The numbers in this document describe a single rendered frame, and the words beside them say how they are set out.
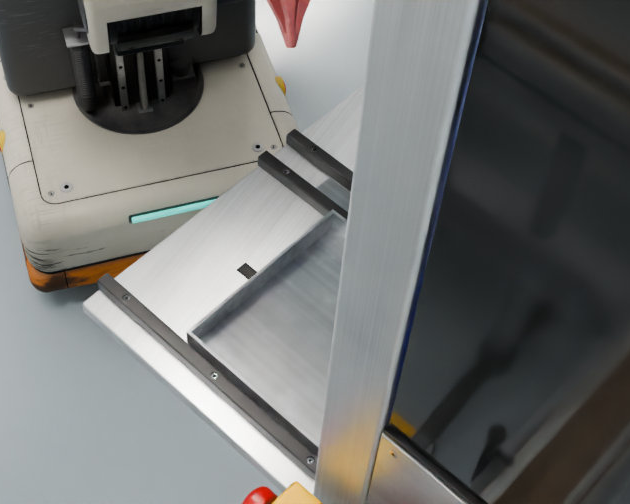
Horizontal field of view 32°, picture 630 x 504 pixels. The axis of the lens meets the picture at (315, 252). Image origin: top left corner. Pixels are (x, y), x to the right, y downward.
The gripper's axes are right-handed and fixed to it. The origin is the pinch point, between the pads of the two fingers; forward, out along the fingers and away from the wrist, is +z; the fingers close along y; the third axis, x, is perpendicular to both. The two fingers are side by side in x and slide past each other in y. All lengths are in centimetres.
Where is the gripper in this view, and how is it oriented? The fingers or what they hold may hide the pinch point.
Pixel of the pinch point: (290, 39)
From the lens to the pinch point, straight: 122.1
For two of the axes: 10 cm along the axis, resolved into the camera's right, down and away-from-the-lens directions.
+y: 9.3, -0.9, 3.5
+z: 0.4, 9.9, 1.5
